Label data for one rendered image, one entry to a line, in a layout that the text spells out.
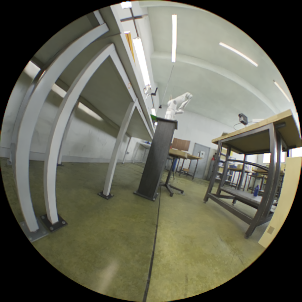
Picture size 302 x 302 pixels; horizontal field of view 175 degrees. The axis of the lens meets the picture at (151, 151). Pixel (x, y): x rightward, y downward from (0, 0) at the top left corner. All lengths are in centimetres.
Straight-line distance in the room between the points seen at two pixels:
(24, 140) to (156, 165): 97
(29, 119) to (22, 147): 8
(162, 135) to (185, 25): 359
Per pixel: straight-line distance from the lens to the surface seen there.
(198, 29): 392
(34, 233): 53
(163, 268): 50
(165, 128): 104
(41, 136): 133
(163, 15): 394
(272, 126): 103
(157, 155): 99
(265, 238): 102
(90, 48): 70
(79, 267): 44
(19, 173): 37
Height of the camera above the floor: 41
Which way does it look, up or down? 4 degrees up
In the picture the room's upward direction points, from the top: 16 degrees clockwise
